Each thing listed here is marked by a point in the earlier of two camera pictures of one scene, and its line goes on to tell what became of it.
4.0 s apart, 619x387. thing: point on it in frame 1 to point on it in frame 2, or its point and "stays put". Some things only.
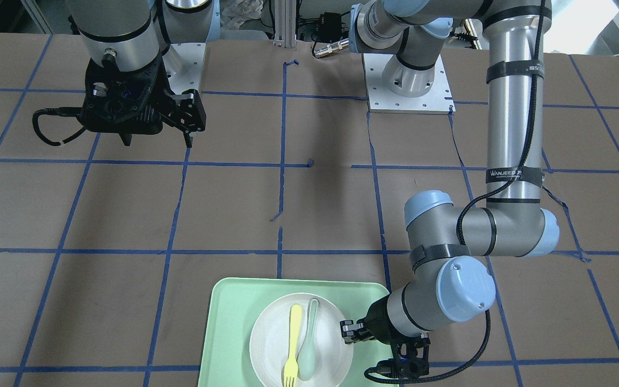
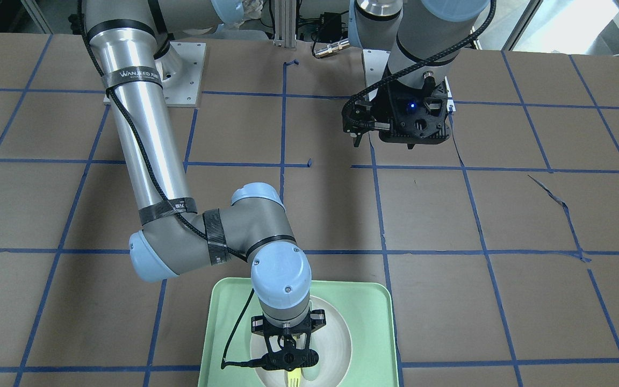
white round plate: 269,345 stays put
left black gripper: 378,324 to 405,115
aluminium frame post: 285,23 stays put
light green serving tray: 234,303 stays put
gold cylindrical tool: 331,48 stays put
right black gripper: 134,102 to 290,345
